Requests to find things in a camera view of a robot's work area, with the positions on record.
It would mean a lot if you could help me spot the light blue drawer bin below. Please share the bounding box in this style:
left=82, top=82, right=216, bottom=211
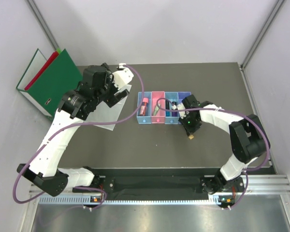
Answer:
left=136, top=92, right=152, bottom=124
left=165, top=92, right=179, bottom=125

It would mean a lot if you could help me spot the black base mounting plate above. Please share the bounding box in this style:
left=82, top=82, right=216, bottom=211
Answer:
left=72, top=168, right=246, bottom=194

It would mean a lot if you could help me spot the purple drawer bin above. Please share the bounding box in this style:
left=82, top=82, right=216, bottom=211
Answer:
left=178, top=92, right=191, bottom=118

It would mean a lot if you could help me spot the green lever arch binder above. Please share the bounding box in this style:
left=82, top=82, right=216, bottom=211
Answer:
left=16, top=49, right=82, bottom=119

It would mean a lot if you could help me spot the blue capped black highlighter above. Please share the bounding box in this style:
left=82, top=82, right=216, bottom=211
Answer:
left=165, top=100, right=172, bottom=117

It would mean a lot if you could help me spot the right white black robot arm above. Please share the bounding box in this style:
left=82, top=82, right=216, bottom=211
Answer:
left=172, top=95, right=270, bottom=194

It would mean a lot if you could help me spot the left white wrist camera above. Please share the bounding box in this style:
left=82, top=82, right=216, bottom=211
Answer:
left=112, top=63, right=134, bottom=90

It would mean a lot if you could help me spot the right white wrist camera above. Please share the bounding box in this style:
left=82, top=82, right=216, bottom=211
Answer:
left=172, top=102, right=185, bottom=110

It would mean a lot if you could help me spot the slotted grey cable duct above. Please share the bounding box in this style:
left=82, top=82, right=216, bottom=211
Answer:
left=38, top=193, right=221, bottom=205

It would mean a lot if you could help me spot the red folder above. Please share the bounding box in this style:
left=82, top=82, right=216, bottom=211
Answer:
left=24, top=51, right=60, bottom=91

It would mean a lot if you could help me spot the green highlighter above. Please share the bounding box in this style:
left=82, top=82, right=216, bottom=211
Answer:
left=152, top=103, right=160, bottom=116

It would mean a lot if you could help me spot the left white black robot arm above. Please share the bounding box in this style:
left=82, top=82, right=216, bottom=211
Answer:
left=17, top=63, right=134, bottom=197

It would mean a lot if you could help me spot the aluminium corner post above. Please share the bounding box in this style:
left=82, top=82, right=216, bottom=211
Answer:
left=239, top=0, right=286, bottom=71
left=25, top=0, right=60, bottom=50

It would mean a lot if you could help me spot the right aluminium corner post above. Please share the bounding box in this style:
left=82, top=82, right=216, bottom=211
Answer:
left=239, top=0, right=286, bottom=71

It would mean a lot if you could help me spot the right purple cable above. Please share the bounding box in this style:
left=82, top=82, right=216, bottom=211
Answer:
left=156, top=98, right=271, bottom=210

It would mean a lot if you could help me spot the left aluminium corner post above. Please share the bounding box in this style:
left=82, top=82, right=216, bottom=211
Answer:
left=25, top=0, right=60, bottom=50

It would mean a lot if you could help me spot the clear mesh zipper pouch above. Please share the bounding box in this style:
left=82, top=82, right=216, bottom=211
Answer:
left=86, top=96, right=128, bottom=122

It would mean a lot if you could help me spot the pink drawer bin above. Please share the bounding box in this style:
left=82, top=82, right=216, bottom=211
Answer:
left=151, top=91, right=165, bottom=124

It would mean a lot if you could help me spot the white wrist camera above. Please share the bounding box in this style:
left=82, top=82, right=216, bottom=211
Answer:
left=112, top=63, right=134, bottom=90
left=172, top=102, right=185, bottom=110

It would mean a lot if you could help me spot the pink capped crayon tube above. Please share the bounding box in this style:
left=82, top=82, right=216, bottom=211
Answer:
left=139, top=97, right=149, bottom=116

